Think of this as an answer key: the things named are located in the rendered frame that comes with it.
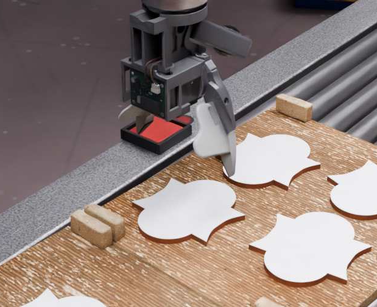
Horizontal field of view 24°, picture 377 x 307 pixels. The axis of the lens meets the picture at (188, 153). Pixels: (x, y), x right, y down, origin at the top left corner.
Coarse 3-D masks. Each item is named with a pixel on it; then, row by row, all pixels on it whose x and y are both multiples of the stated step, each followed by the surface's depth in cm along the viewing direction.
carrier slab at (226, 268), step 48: (336, 144) 127; (144, 192) 116; (240, 192) 116; (288, 192) 116; (144, 240) 107; (192, 240) 107; (240, 240) 107; (192, 288) 100; (240, 288) 100; (288, 288) 100; (336, 288) 100
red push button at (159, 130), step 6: (156, 120) 134; (162, 120) 134; (150, 126) 132; (156, 126) 132; (162, 126) 132; (168, 126) 132; (174, 126) 132; (180, 126) 132; (144, 132) 131; (150, 132) 131; (156, 132) 131; (162, 132) 131; (168, 132) 131; (174, 132) 131; (150, 138) 129; (156, 138) 129; (162, 138) 129
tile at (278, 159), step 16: (240, 144) 125; (256, 144) 125; (272, 144) 125; (288, 144) 125; (304, 144) 125; (240, 160) 121; (256, 160) 121; (272, 160) 121; (288, 160) 121; (304, 160) 121; (224, 176) 119; (240, 176) 118; (256, 176) 118; (272, 176) 118; (288, 176) 118
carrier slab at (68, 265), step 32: (32, 256) 105; (64, 256) 105; (96, 256) 105; (128, 256) 105; (0, 288) 100; (32, 288) 100; (64, 288) 100; (96, 288) 100; (128, 288) 100; (160, 288) 100
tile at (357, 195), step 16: (368, 160) 121; (336, 176) 118; (352, 176) 118; (368, 176) 118; (336, 192) 115; (352, 192) 115; (368, 192) 115; (336, 208) 112; (352, 208) 112; (368, 208) 112
